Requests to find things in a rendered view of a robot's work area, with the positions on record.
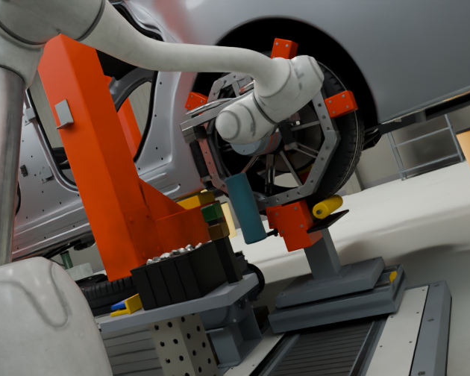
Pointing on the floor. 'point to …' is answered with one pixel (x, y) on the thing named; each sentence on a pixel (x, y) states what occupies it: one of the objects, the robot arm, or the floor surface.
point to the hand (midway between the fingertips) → (286, 123)
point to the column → (183, 347)
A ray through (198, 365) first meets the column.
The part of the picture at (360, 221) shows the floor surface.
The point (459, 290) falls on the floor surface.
